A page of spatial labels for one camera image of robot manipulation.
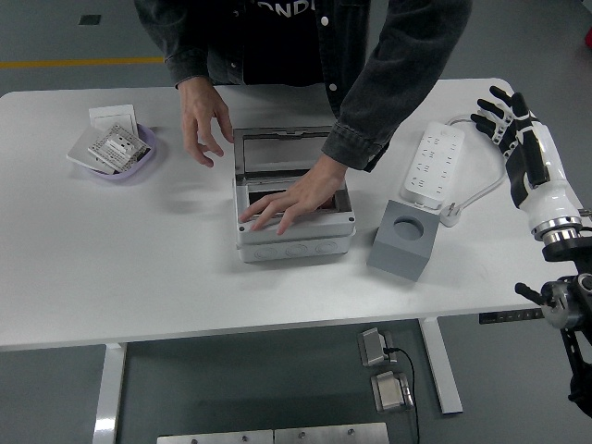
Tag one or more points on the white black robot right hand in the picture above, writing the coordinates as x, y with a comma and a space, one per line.
550, 199

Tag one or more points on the person's left hand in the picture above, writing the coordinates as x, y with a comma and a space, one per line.
310, 189

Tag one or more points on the person's right hand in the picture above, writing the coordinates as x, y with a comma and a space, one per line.
203, 120

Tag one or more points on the transparent grey box lid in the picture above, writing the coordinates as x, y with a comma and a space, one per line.
277, 155

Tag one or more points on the person's right forearm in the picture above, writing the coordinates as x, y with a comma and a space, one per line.
176, 37

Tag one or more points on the person's left forearm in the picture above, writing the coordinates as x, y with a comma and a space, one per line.
393, 78

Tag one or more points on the grey plastic junction box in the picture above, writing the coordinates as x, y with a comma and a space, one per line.
296, 245

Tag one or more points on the grey cube with round hole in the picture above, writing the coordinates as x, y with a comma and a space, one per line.
393, 259

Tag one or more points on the white socket panel with print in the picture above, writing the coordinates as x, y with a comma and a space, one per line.
118, 147

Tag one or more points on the white power strip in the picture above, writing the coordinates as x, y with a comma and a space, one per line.
430, 157

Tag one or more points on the white flat cover plate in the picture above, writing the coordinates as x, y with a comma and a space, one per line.
79, 155

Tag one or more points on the black table control panel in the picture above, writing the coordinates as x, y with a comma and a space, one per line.
499, 317

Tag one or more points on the dark square floor hatch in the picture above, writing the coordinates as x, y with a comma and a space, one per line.
90, 19

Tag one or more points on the red object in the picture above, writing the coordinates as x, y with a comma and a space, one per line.
588, 38

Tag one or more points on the silver foot pedal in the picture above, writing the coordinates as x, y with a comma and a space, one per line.
390, 393
372, 347

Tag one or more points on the white table leg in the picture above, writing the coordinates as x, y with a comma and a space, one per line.
441, 370
108, 393

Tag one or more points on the plain white switch plate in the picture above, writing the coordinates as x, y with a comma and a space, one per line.
111, 116

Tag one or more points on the grey metal base plate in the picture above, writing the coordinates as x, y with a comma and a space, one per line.
330, 435
213, 438

